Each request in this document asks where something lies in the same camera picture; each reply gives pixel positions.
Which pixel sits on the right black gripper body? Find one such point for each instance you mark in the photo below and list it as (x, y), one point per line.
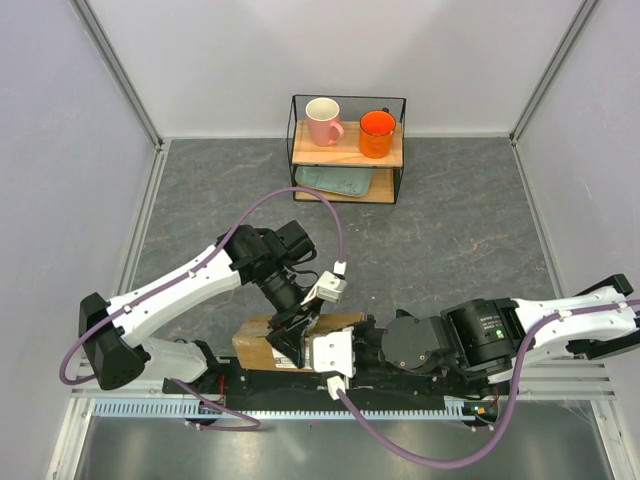
(370, 354)

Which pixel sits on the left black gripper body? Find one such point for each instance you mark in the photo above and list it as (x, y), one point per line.
(283, 321)

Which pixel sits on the brown cardboard express box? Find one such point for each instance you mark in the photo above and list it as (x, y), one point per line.
(254, 352)

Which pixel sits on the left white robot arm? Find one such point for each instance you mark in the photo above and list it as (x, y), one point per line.
(121, 347)

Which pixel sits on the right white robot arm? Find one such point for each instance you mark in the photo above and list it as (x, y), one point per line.
(475, 344)

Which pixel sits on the teal rectangular plate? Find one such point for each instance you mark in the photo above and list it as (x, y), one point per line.
(347, 181)

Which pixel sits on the pink ceramic mug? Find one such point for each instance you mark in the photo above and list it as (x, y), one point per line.
(323, 122)

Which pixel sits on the orange glass cup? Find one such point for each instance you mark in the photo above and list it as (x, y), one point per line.
(376, 133)

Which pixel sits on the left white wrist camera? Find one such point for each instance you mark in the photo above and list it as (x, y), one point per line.
(329, 287)

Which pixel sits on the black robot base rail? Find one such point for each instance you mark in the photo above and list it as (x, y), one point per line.
(375, 387)

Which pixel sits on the black wire wooden shelf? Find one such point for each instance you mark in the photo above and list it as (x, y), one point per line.
(388, 171)

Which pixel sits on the slotted cable duct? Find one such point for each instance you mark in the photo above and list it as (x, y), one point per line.
(183, 408)

